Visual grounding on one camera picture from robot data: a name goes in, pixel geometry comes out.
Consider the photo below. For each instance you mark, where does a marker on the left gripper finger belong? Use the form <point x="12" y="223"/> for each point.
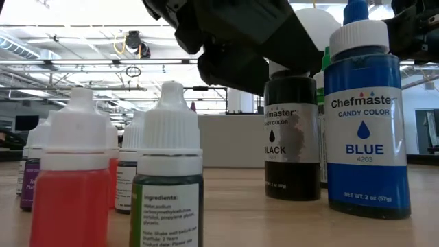
<point x="274" y="34"/>
<point x="233" y="72"/>

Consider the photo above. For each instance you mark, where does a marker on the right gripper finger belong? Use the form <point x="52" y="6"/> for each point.
<point x="398" y="34"/>

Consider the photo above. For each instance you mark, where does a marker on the purple Chefmaster colour bottle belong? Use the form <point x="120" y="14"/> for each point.
<point x="193" y="107"/>

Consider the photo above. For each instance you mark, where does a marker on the white plastic storage bin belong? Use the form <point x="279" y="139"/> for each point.
<point x="229" y="140"/>

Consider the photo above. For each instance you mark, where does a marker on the green Chefmaster colour bottle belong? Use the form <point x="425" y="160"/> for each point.
<point x="321" y="99"/>

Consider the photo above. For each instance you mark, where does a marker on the blue Chefmaster colour bottle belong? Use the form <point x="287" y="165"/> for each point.
<point x="367" y="137"/>

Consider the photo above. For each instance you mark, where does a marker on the black Chefmaster colour bottle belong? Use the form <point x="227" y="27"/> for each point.
<point x="291" y="178"/>

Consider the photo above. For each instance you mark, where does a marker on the green small dropper bottle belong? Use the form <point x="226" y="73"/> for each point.
<point x="168" y="212"/>

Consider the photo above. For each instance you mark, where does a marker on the purple small dropper bottle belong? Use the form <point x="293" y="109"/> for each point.
<point x="29" y="185"/>

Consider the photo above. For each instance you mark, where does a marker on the white globe table lamp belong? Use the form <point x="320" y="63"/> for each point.
<point x="319" y="27"/>

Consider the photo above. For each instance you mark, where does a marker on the dark blue small dropper bottle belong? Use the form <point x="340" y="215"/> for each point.
<point x="125" y="185"/>

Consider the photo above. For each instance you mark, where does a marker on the orange small dropper bottle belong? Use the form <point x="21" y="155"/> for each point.
<point x="113" y="178"/>

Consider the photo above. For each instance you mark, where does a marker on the black flat screen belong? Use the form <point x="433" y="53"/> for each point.
<point x="26" y="123"/>

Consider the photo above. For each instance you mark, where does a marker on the orange-red small dropper bottle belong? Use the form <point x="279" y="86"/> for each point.
<point x="68" y="206"/>

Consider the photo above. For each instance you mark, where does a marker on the black metal rack frame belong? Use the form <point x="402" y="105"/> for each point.
<point x="205" y="88"/>

